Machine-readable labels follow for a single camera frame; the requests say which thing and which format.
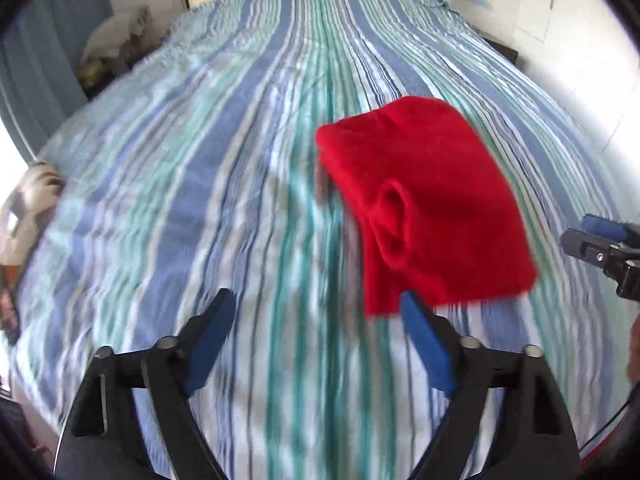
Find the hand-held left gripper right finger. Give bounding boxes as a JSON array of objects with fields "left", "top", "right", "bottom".
[{"left": 400, "top": 292, "right": 581, "bottom": 480}]

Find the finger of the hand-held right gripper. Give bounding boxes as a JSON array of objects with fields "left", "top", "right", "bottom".
[
  {"left": 561, "top": 228, "right": 626, "bottom": 275},
  {"left": 582, "top": 214, "right": 640, "bottom": 245}
]

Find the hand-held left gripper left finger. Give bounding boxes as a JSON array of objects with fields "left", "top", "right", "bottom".
[{"left": 54, "top": 287, "right": 237, "bottom": 480}]

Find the red knitted sweater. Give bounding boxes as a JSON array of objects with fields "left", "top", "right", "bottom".
[{"left": 315, "top": 96, "right": 540, "bottom": 317}]

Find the person's right forearm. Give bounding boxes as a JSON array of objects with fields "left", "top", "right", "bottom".
[{"left": 626, "top": 317, "right": 640, "bottom": 381}]

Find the pile of clothes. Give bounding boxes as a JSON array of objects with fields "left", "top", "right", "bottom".
[{"left": 75, "top": 5, "right": 166, "bottom": 96}]

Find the striped bed sheet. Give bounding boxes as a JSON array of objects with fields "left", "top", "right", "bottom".
[{"left": 2, "top": 0, "right": 636, "bottom": 480}]

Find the white wardrobe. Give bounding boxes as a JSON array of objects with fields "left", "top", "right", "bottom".
[{"left": 492, "top": 0, "right": 640, "bottom": 196}]

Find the dark wooden nightstand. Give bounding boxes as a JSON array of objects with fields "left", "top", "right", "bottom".
[{"left": 480, "top": 30, "right": 523, "bottom": 68}]

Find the patterned cushion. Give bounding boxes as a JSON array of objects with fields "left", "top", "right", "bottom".
[{"left": 0, "top": 160, "right": 65, "bottom": 271}]

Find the blue curtain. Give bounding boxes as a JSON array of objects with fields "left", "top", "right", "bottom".
[{"left": 0, "top": 0, "right": 115, "bottom": 153}]

